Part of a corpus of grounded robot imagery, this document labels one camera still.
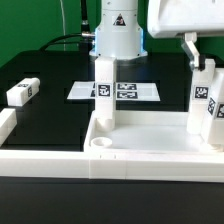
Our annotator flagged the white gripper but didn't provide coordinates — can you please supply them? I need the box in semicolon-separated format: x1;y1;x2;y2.
147;0;224;71

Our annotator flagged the white desk top tray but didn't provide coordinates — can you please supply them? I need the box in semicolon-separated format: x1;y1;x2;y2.
84;110;224;154

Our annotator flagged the fiducial marker sheet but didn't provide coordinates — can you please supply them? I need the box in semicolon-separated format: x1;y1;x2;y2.
67;81;160;102

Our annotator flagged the white left fence block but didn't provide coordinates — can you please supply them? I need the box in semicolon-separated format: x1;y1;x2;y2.
0;108;17;147

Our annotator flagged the white front fence bar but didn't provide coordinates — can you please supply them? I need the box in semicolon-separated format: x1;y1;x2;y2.
0;150;224;183

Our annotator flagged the black cable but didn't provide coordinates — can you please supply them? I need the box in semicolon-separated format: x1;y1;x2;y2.
39;0;98;52

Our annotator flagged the white thin cable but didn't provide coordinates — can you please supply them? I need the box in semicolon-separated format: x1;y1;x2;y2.
59;0;67;52

